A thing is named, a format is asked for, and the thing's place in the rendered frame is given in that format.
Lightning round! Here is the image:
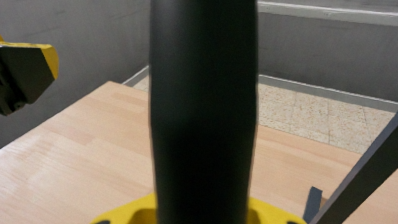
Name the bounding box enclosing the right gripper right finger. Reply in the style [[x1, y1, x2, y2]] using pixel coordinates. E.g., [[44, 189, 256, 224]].
[[247, 196, 306, 224]]

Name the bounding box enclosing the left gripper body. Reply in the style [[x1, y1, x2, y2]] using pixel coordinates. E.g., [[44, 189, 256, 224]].
[[0, 44, 55, 117]]

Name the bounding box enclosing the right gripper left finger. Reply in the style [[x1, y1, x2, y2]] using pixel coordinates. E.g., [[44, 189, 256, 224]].
[[89, 192, 156, 224]]

